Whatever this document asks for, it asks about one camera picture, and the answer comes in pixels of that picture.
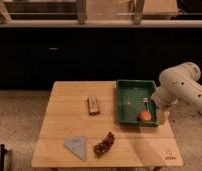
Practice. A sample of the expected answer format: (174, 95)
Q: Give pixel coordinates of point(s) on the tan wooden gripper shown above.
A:
(162, 116)

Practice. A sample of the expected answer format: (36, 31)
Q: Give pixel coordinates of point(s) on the light blue towel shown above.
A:
(77, 145)

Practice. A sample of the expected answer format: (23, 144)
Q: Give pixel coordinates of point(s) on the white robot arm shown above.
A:
(178, 82)

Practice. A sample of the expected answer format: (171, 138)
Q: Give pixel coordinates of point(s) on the green plastic tray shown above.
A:
(134, 96)

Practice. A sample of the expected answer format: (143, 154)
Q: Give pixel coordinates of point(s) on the orange tomato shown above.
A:
(144, 115)

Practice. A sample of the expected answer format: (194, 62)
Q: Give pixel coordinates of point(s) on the dark red grape bunch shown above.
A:
(104, 146)

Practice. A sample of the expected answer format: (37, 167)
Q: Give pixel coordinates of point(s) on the small wooden block toy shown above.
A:
(93, 105)

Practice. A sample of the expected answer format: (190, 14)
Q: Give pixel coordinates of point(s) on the wooden folding table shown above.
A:
(67, 116)

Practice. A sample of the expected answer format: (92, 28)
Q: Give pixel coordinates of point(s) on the black object at floor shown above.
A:
(3, 152)

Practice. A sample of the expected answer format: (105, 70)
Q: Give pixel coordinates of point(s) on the wooden shelf frame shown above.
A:
(101, 13)

